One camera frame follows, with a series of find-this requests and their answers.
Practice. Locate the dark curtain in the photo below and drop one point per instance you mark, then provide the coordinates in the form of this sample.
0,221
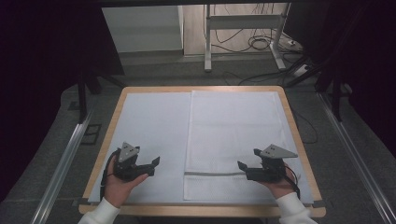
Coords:
367,62
37,77

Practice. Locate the black metal stand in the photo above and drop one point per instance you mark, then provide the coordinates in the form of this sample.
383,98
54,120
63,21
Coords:
335,99
82,99

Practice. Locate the white cabinet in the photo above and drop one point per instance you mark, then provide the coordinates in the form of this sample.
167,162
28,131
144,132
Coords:
143,28

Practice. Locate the black floor socket plate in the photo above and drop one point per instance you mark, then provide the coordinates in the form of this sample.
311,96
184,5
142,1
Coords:
91,134

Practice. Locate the white table cover sheet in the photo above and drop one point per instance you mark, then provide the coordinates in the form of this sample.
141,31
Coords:
149,130

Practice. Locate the person's left hand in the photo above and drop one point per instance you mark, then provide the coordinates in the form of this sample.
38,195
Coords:
120,186

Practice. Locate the person's right hand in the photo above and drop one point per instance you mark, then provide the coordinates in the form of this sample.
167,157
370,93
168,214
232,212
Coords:
281,186

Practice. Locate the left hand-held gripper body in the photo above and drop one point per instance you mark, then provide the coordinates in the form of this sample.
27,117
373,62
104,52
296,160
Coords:
127,161

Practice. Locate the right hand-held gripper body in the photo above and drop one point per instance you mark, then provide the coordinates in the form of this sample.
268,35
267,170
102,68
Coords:
271,165

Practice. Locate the white mesh laundry bag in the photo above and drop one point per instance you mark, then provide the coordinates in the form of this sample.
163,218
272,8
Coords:
233,140

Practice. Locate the white power strip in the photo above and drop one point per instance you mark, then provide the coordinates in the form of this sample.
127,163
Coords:
301,70

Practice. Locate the white metal desk frame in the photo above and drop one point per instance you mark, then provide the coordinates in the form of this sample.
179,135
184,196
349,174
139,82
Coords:
243,21

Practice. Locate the aluminium floor rail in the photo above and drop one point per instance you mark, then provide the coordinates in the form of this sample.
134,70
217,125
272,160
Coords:
59,174
355,152

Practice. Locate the black corner tape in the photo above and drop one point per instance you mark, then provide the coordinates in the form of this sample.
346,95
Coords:
81,202
319,204

